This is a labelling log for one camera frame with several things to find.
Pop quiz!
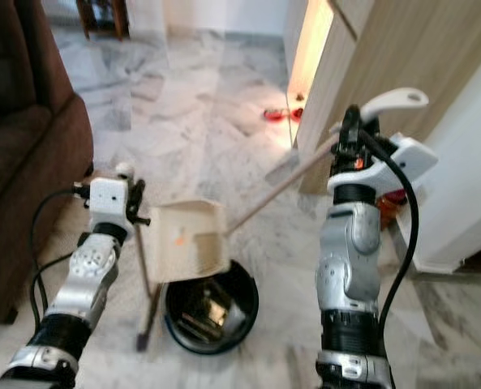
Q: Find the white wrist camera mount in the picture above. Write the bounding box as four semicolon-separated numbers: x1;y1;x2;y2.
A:
87;176;132;233
326;135;440;205

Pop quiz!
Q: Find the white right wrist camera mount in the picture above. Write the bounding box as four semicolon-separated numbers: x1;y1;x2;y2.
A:
326;135;440;205

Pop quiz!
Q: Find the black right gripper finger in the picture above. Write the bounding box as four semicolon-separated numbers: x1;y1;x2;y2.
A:
339;102;365;135

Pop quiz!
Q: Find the brown fabric sofa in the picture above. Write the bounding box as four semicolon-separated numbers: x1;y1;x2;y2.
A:
0;0;96;327

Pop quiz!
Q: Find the black round waste bin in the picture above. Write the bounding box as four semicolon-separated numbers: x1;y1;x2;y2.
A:
164;259;258;357

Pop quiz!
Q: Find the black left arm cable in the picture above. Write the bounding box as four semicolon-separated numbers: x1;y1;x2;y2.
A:
28;186;92;335

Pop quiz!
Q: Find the wooden broom with purple bristles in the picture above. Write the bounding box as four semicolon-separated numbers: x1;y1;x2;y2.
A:
113;161;161;353

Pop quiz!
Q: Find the white appliance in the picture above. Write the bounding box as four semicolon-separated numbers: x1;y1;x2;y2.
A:
393;60;481;274

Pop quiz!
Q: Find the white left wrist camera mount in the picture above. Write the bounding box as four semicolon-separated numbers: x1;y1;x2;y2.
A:
87;176;132;233

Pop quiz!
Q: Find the beige long-handled dustpan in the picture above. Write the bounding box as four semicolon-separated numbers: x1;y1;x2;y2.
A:
150;87;431;285

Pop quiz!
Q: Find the light wooden cabinet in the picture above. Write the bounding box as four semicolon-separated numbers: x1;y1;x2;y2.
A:
281;0;481;196

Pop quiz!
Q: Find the dark wooden chair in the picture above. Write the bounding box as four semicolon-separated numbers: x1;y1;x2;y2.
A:
75;0;132;41

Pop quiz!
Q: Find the crumpled packaging waste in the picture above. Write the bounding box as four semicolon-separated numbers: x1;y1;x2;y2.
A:
178;283;242;342

